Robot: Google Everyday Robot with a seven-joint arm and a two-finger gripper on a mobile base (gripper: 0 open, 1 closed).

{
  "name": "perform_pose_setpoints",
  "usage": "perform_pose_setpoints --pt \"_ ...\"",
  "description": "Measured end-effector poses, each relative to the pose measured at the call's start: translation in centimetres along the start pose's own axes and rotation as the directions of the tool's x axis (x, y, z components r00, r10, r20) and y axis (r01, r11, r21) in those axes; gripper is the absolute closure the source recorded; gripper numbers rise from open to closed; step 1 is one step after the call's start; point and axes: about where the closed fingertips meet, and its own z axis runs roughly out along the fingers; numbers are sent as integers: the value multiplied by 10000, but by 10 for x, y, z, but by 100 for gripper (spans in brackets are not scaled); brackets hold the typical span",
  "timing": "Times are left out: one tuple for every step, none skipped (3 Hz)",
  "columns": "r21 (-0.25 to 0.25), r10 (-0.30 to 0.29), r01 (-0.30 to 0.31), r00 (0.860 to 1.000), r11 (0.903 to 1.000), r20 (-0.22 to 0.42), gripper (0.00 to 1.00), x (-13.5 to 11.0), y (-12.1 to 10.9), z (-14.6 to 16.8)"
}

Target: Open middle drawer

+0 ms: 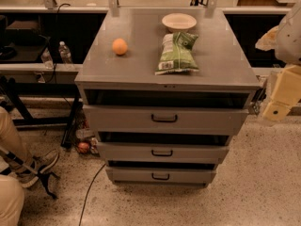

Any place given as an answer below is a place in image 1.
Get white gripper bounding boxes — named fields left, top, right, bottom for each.
left=262, top=65, right=301, bottom=121

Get grey drawer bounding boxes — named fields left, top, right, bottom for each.
left=106, top=167, right=215, bottom=185
left=83, top=105, right=248, bottom=136
left=97, top=142, right=229, bottom=164

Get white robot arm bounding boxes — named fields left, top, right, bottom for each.
left=255, top=1, right=301, bottom=121

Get grey drawer cabinet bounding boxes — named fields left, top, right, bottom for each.
left=74, top=7, right=261, bottom=188

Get grey bottom drawer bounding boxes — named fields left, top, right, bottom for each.
left=106, top=167, right=215, bottom=185

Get grey top drawer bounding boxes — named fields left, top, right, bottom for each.
left=83, top=105, right=248, bottom=136

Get green chip bag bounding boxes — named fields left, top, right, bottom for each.
left=155, top=32, right=198, bottom=75

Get white bowl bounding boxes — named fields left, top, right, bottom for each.
left=162, top=13, right=197, bottom=32

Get orange fruit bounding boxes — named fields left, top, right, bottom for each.
left=112, top=39, right=128, bottom=56

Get red apple on floor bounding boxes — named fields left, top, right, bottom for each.
left=77, top=142, right=89, bottom=153

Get clear water bottle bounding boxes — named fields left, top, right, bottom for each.
left=58, top=41, right=73, bottom=69
left=40, top=49, right=54, bottom=70

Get grey sneaker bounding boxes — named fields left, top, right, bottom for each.
left=16, top=150, right=59, bottom=188

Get dark box on shelf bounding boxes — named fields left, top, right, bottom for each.
left=6, top=21, right=41, bottom=45

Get person leg beige trousers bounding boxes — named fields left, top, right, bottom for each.
left=0, top=107, right=33, bottom=176

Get person knee beige trousers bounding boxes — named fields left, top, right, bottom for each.
left=0, top=175, right=24, bottom=226

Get black floor cable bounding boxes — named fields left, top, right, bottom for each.
left=78, top=163, right=107, bottom=226

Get black table frame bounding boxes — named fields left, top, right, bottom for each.
left=0, top=75, right=81, bottom=149

